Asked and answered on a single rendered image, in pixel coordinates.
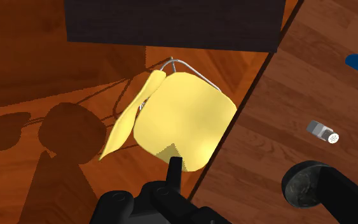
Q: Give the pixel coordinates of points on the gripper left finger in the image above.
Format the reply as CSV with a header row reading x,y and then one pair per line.
x,y
154,201

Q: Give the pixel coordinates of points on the grey salt shaker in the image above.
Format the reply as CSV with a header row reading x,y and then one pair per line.
x,y
320,131

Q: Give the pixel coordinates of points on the yellow chair with metal legs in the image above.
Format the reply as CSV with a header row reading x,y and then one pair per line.
x,y
181,118

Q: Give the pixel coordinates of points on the dark grey round dish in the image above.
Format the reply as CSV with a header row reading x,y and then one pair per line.
x,y
299,186

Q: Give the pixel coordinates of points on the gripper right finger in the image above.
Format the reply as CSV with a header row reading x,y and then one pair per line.
x,y
346,198

